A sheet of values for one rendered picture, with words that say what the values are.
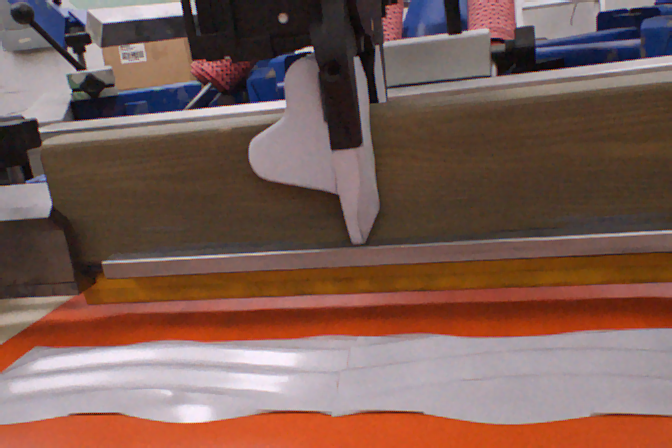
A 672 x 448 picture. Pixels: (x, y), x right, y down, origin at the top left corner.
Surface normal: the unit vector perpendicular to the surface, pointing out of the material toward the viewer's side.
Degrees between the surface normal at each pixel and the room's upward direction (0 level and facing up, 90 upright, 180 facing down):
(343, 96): 103
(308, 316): 0
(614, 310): 0
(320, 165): 84
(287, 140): 84
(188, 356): 30
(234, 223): 90
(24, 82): 90
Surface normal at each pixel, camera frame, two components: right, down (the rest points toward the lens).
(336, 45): -0.23, 0.13
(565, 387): -0.22, -0.65
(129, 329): -0.13, -0.95
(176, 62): -0.07, 0.29
